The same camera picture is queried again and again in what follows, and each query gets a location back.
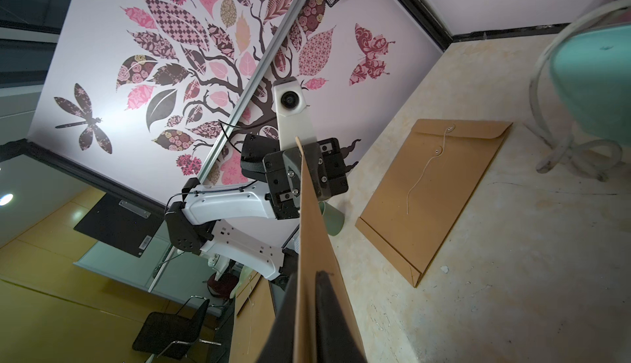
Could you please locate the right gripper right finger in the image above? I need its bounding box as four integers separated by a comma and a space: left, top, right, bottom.
315, 271, 366, 363

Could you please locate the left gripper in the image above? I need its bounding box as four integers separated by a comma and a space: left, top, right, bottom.
262, 138, 348, 219

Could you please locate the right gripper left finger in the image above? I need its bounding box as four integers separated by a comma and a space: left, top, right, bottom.
256, 274, 297, 363

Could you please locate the brown file bag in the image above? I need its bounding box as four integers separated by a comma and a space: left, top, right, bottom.
356, 119, 512, 287
293, 163, 366, 362

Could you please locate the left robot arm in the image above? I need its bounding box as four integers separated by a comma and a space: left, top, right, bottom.
164, 134, 350, 281

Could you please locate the green cup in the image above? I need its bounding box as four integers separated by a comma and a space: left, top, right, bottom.
319, 201, 345, 237

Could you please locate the black mesh chair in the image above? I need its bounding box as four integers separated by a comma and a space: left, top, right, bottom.
131, 296, 222, 362

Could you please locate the mint green toaster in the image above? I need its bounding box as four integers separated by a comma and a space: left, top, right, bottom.
549, 0, 630, 146

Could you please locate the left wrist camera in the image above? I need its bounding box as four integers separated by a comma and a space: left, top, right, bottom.
272, 77, 317, 150

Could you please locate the white toaster cord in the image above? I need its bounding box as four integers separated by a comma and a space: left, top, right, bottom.
528, 0, 631, 182

